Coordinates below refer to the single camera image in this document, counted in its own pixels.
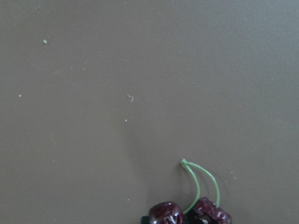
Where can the dark red cherries pair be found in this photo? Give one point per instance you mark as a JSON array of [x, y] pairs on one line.
[[201, 211]]

